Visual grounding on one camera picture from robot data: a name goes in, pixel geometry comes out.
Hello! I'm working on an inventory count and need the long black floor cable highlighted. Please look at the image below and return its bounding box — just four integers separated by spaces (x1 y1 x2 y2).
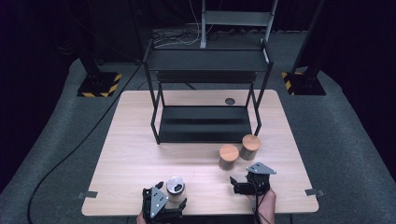
26 62 148 224

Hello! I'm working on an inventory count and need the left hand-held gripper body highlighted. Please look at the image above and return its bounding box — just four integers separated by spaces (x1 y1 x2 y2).
141 186 184 224

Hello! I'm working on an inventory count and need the glass shaker jar metal lid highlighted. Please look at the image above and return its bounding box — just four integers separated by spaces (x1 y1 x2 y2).
165 175 187 203

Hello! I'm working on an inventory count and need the glass jar wooden lid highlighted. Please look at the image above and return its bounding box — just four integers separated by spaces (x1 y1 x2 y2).
219 144 240 172
239 133 262 161

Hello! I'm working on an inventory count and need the grey metal frame stand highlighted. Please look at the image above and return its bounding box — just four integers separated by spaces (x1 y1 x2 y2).
199 0 279 49

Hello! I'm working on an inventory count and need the person's right hand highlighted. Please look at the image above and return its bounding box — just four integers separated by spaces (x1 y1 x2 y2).
247 188 277 224

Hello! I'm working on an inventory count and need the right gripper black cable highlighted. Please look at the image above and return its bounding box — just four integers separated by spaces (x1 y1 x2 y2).
252 178 266 224

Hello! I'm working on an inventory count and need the grey table edge bracket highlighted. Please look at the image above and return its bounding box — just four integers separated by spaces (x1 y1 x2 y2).
304 188 326 198
77 190 99 200

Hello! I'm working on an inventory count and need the tangle of floor cables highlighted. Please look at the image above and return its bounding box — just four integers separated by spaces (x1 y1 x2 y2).
151 28 204 49

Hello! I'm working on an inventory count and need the black two-tier metal rack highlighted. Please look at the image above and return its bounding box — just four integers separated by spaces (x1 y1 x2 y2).
142 38 275 146

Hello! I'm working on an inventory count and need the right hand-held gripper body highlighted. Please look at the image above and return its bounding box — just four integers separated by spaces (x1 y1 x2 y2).
245 161 277 196

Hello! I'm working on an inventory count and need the black stand with striped base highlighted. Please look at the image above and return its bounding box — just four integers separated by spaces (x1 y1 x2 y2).
281 0 327 97
69 0 123 98

